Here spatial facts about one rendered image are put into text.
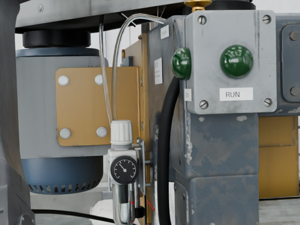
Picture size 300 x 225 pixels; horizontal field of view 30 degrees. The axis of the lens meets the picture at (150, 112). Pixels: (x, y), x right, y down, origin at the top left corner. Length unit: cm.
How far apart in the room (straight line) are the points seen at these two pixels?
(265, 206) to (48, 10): 43
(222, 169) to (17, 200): 19
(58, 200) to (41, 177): 481
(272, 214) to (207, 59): 31
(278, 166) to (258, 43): 41
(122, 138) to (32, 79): 23
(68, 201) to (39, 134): 486
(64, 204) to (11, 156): 524
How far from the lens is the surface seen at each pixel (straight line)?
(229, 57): 48
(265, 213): 74
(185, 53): 50
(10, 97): 60
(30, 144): 92
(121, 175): 73
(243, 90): 50
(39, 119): 91
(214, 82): 49
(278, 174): 88
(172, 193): 73
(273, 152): 88
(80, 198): 577
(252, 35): 50
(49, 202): 577
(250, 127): 55
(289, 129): 83
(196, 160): 54
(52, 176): 95
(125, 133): 74
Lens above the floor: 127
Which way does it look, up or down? 3 degrees down
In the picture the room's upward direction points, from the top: 1 degrees counter-clockwise
